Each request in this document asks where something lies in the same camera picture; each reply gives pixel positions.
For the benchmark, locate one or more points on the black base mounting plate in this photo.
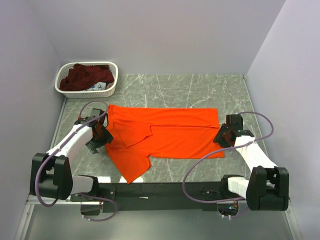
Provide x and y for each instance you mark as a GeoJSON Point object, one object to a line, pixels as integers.
{"type": "Point", "coordinates": [161, 196]}

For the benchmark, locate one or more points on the white printed shirt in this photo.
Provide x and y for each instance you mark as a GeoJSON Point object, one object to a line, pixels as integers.
{"type": "Point", "coordinates": [100, 86]}

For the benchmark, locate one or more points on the dark red shirt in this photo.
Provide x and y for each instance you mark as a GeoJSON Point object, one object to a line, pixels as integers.
{"type": "Point", "coordinates": [82, 77]}

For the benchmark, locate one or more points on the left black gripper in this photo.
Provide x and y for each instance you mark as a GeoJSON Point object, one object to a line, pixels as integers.
{"type": "Point", "coordinates": [107, 138]}

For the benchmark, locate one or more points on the white plastic laundry basket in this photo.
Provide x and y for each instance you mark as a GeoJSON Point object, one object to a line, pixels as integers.
{"type": "Point", "coordinates": [63, 72]}

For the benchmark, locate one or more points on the orange polo shirt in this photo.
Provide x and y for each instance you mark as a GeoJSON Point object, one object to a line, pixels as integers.
{"type": "Point", "coordinates": [175, 133]}

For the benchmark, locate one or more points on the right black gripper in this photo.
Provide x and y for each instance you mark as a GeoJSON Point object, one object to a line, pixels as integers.
{"type": "Point", "coordinates": [218, 137]}

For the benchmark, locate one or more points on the aluminium rail frame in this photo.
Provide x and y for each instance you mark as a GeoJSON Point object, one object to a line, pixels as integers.
{"type": "Point", "coordinates": [64, 222]}

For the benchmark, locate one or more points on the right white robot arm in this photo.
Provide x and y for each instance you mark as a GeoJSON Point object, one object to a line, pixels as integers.
{"type": "Point", "coordinates": [268, 186]}

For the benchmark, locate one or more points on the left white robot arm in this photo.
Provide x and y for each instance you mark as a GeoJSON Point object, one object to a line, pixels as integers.
{"type": "Point", "coordinates": [51, 174]}

